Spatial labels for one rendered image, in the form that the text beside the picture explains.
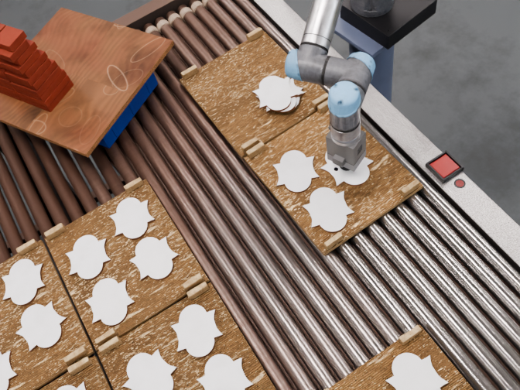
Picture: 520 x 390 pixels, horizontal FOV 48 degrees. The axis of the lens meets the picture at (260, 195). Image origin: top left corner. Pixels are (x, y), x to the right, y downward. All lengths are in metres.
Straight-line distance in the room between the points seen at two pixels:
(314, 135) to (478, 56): 1.67
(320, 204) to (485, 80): 1.74
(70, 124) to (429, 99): 1.86
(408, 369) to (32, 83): 1.34
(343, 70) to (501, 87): 1.82
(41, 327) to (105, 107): 0.69
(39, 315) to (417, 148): 1.18
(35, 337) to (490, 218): 1.28
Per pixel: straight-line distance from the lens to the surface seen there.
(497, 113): 3.12
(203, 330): 1.58
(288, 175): 1.74
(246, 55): 2.09
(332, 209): 1.67
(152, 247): 1.72
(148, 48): 2.07
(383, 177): 1.74
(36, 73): 1.94
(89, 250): 1.79
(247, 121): 1.89
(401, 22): 2.14
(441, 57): 3.33
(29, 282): 1.83
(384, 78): 2.40
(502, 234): 1.71
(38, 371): 1.72
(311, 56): 1.52
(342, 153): 1.56
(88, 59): 2.12
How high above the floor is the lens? 2.40
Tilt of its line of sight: 58 degrees down
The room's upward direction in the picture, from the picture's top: 16 degrees counter-clockwise
